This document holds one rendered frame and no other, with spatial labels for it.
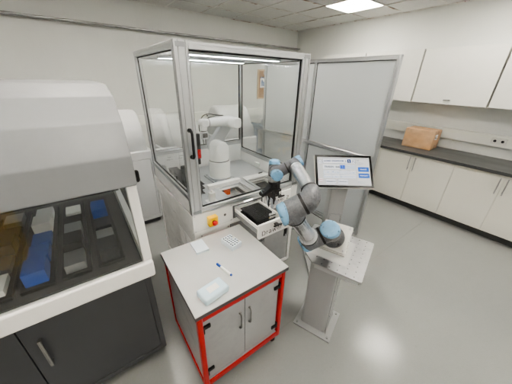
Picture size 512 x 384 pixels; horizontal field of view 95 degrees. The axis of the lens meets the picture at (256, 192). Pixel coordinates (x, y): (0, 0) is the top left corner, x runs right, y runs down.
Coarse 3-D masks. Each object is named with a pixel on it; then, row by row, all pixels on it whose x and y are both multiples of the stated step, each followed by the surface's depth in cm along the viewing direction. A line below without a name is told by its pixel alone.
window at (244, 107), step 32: (192, 64) 129; (224, 64) 139; (256, 64) 151; (288, 64) 166; (224, 96) 146; (256, 96) 160; (288, 96) 176; (224, 128) 154; (256, 128) 170; (288, 128) 188; (224, 160) 164; (256, 160) 180; (224, 192) 174
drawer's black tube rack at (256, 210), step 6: (252, 204) 190; (258, 204) 191; (246, 210) 181; (252, 210) 187; (258, 210) 181; (264, 210) 182; (246, 216) 179; (252, 216) 174; (258, 216) 173; (258, 222) 172
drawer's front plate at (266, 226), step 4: (272, 220) 164; (276, 220) 165; (280, 220) 168; (264, 224) 160; (268, 224) 162; (272, 224) 164; (260, 228) 158; (264, 228) 161; (268, 228) 163; (272, 228) 166; (276, 228) 168; (284, 228) 174; (260, 232) 160; (264, 232) 163; (268, 232) 165; (272, 232) 168; (260, 236) 161; (264, 236) 164
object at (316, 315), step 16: (320, 256) 157; (336, 256) 157; (320, 272) 166; (320, 288) 171; (336, 288) 173; (304, 304) 187; (320, 304) 177; (304, 320) 193; (320, 320) 183; (336, 320) 196; (320, 336) 183
